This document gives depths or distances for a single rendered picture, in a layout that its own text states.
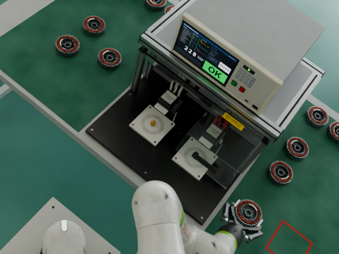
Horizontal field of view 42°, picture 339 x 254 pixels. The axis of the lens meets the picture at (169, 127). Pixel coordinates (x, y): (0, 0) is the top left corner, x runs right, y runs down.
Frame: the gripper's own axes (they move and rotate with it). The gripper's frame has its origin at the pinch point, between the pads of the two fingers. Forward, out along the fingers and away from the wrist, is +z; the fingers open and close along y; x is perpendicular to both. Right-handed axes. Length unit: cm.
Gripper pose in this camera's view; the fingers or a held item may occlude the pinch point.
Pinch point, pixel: (247, 213)
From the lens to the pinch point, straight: 182.9
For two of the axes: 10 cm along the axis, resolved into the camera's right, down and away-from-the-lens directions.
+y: 7.4, 6.3, -2.3
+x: 4.9, -7.4, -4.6
